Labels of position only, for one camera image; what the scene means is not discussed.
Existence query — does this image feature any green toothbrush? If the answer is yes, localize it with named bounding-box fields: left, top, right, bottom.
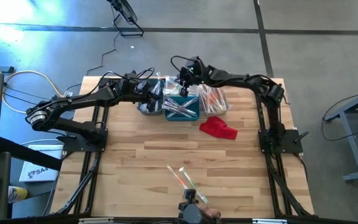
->
left=163, top=81, right=180, bottom=96
left=178, top=167, right=209, bottom=203
left=165, top=75, right=181, bottom=93

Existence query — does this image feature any red plastic bin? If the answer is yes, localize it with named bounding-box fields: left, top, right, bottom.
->
left=199, top=116, right=238, bottom=140

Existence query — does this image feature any dark grey plastic bin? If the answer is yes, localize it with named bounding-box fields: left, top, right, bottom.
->
left=137, top=77, right=167, bottom=115

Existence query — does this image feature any white plastic bin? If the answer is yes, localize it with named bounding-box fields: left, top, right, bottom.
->
left=163, top=75, right=200, bottom=97

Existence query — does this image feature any teal plastic bin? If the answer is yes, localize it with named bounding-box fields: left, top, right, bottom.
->
left=163, top=95, right=200, bottom=121

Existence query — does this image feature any light grey plastic bin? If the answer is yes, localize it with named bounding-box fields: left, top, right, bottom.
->
left=198, top=83, right=231, bottom=117

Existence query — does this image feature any black floor fan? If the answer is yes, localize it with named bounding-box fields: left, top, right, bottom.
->
left=106, top=0, right=145, bottom=37

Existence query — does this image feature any white printed box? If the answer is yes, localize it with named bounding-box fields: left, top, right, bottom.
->
left=18, top=144, right=64, bottom=183

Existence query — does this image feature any person's hand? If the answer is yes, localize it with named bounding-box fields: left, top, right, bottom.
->
left=202, top=203, right=223, bottom=220

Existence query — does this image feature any black bar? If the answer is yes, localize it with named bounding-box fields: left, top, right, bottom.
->
left=0, top=136, right=64, bottom=172

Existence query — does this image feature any grey metal table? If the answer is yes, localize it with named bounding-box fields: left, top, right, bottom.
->
left=323, top=85, right=358, bottom=184

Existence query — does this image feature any yellow can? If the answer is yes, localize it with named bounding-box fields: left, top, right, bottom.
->
left=7, top=185, right=29, bottom=204

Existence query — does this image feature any black fan cable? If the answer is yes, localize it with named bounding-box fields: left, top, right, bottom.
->
left=86, top=30, right=121, bottom=77

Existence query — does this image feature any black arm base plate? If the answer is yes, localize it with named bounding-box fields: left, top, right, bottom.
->
left=56, top=127, right=109, bottom=153
left=258, top=129, right=310, bottom=155

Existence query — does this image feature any yellow cable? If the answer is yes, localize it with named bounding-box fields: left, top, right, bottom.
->
left=0, top=51, right=67, bottom=115

